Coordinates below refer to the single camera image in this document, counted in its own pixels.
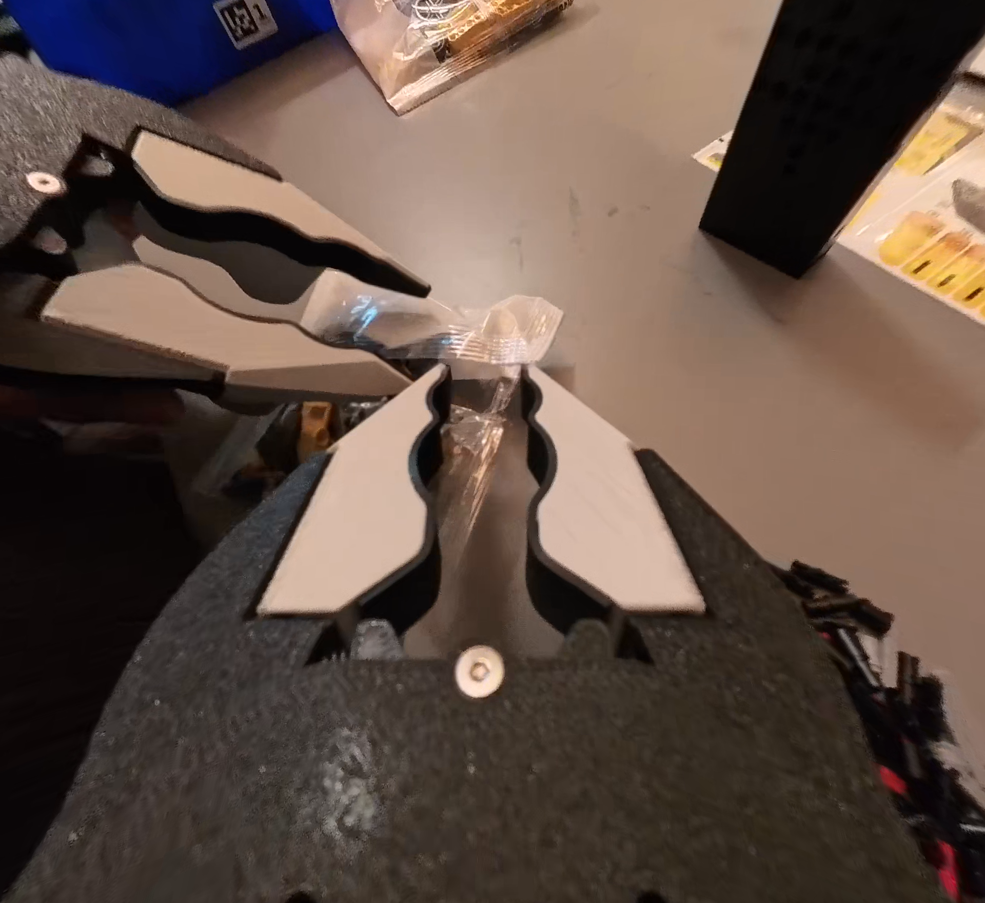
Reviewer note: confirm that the pile of black red pins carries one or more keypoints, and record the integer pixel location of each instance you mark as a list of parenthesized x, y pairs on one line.
[(900, 703)]

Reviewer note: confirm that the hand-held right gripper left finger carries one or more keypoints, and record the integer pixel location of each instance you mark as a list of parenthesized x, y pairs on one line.
[(354, 526)]

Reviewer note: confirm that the small clear parts bag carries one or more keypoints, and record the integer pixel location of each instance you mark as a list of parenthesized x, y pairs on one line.
[(500, 333)]

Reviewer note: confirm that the black perforated block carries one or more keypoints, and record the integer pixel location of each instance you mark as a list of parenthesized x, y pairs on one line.
[(831, 110)]

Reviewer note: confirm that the yellow sticker sheet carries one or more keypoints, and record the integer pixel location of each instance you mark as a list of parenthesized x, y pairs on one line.
[(931, 226)]

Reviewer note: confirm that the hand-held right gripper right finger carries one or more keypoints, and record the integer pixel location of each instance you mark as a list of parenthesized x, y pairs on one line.
[(608, 526)]

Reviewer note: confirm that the clear bag of yellow beams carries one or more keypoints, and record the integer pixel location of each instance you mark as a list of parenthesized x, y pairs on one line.
[(462, 18)]

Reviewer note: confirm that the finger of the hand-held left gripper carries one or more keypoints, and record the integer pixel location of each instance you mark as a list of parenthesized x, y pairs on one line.
[(192, 326), (269, 203)]

